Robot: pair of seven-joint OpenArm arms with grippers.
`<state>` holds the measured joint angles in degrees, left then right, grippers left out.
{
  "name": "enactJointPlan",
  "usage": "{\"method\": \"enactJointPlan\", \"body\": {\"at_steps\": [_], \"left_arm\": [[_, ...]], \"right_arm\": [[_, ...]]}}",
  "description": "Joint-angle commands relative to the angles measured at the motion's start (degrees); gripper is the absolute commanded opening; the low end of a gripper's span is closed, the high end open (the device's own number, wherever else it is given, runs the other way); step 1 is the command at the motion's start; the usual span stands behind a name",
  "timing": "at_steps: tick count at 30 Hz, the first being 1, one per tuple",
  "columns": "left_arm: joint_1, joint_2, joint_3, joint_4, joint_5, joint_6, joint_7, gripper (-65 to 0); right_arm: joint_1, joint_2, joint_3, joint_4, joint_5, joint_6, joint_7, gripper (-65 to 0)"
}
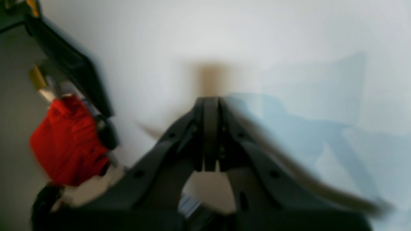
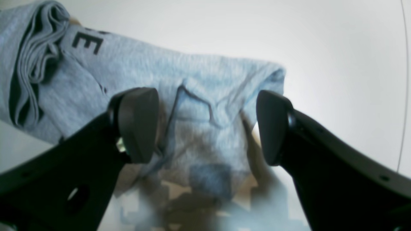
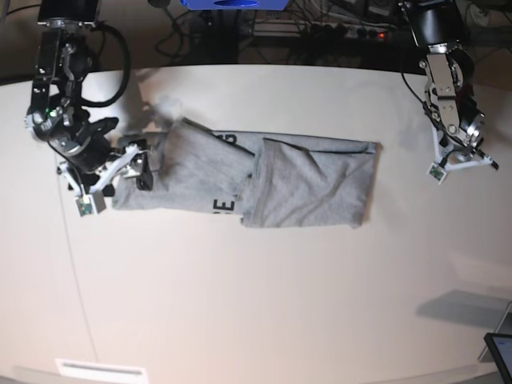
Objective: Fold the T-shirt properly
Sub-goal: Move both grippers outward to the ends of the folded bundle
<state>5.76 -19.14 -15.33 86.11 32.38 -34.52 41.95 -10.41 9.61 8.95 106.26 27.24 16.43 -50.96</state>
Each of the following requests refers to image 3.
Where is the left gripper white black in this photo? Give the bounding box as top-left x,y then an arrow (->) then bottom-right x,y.
428,123 -> 499,185

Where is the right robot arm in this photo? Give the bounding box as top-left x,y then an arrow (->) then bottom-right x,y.
25,1 -> 154,216

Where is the grey T-shirt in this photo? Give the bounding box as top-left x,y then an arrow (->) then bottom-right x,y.
112,118 -> 379,228

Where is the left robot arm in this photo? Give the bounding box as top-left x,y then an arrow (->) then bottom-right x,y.
399,1 -> 499,184

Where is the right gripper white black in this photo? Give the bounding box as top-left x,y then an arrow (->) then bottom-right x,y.
46,118 -> 154,217

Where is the tablet with stand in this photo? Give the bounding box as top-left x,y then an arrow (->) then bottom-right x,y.
478,302 -> 511,383

